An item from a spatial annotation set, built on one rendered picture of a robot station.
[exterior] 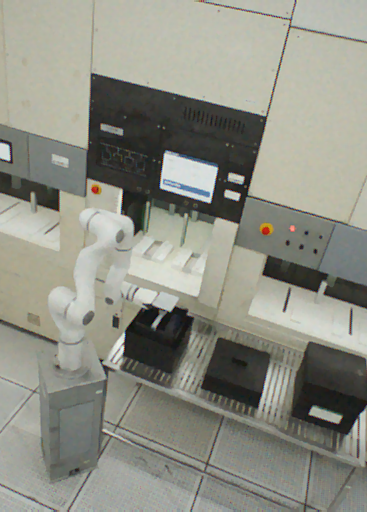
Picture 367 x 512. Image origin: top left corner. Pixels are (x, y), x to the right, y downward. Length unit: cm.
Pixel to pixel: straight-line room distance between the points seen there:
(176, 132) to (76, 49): 62
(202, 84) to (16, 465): 225
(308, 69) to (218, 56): 39
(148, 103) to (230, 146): 45
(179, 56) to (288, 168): 70
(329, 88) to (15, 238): 205
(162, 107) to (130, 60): 25
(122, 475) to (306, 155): 200
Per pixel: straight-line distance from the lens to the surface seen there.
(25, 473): 292
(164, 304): 222
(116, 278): 219
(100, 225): 193
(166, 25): 224
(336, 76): 211
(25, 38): 260
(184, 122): 227
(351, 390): 224
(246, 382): 227
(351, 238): 231
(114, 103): 240
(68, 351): 221
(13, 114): 275
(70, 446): 264
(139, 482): 288
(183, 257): 292
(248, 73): 214
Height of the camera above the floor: 249
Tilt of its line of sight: 33 degrees down
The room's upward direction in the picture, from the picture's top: 11 degrees clockwise
